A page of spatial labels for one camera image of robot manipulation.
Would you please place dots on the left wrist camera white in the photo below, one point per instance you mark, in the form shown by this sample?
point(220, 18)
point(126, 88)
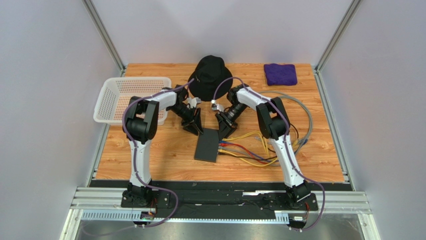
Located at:
point(193, 102)

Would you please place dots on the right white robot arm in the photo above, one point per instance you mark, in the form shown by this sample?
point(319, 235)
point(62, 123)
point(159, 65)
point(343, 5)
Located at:
point(274, 126)

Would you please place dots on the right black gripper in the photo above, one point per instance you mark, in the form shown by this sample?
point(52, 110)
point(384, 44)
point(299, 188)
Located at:
point(224, 118)

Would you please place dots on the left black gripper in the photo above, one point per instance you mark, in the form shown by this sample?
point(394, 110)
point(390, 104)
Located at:
point(197, 124)

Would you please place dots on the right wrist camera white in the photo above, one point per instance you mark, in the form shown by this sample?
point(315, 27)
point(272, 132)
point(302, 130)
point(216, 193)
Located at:
point(216, 107)

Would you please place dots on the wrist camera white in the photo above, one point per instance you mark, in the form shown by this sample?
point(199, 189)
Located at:
point(216, 107)
point(193, 102)

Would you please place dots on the purple cloth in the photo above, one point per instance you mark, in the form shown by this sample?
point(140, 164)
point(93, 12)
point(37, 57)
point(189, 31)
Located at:
point(280, 74)

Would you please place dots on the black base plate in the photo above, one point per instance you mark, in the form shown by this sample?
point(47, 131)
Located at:
point(220, 200)

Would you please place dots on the black network switch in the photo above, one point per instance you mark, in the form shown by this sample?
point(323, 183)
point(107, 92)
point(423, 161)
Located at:
point(207, 146)

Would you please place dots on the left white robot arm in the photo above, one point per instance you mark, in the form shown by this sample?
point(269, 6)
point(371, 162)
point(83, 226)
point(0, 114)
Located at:
point(140, 123)

